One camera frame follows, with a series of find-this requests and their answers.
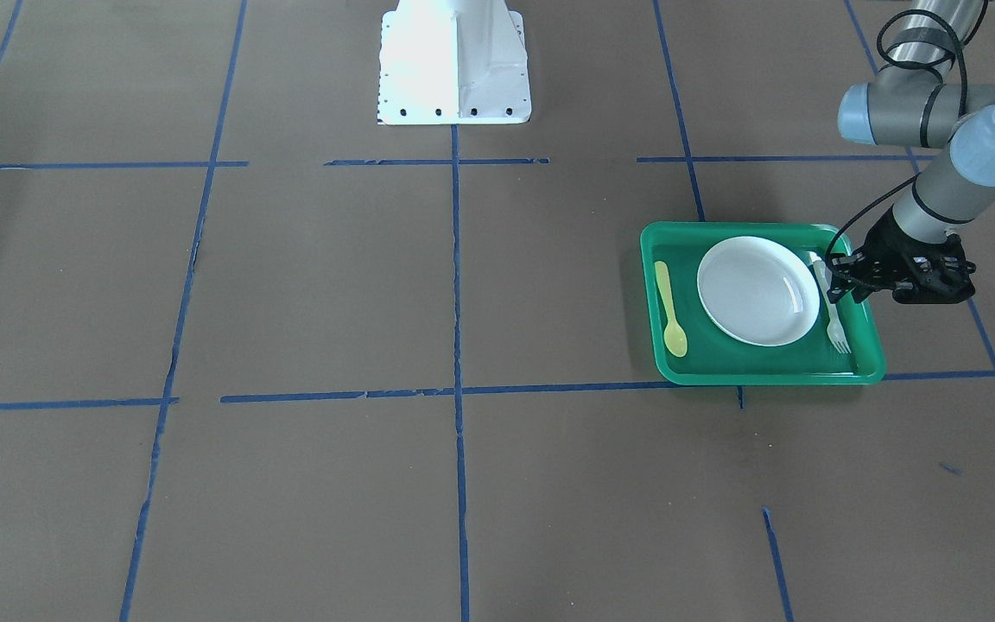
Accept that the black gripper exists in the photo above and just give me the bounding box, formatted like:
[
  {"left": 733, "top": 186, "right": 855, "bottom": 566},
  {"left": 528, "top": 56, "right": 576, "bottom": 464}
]
[{"left": 824, "top": 208, "right": 946, "bottom": 305}]

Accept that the pale translucent plastic fork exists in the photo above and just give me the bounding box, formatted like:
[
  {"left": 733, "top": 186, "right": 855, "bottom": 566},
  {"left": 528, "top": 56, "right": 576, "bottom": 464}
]
[{"left": 809, "top": 251, "right": 852, "bottom": 355}]

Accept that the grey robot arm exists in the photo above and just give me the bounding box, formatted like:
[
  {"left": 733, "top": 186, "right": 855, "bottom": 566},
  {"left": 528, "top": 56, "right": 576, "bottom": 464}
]
[{"left": 825, "top": 1, "right": 995, "bottom": 304}]

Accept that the white round plate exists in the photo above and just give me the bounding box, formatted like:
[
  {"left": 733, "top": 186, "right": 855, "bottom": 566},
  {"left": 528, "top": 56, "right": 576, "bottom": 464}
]
[{"left": 696, "top": 236, "right": 819, "bottom": 347}]

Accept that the green plastic tray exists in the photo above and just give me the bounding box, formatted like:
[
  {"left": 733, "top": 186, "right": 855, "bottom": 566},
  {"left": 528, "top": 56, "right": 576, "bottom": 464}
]
[{"left": 640, "top": 221, "right": 887, "bottom": 386}]

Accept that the yellow plastic spoon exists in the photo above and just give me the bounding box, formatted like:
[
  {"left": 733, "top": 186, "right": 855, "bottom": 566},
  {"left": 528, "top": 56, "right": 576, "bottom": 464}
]
[{"left": 653, "top": 261, "right": 688, "bottom": 359}]

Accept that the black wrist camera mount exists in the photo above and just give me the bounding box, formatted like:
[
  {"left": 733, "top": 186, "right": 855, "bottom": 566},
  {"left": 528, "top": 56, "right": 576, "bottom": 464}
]
[{"left": 891, "top": 233, "right": 978, "bottom": 306}]

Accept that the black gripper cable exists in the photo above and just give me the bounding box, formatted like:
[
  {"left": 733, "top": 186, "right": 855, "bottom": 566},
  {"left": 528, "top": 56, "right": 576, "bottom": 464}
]
[{"left": 824, "top": 9, "right": 969, "bottom": 269}]

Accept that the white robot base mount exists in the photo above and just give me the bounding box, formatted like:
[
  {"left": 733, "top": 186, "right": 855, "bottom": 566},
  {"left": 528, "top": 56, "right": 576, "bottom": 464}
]
[{"left": 377, "top": 1, "right": 533, "bottom": 126}]

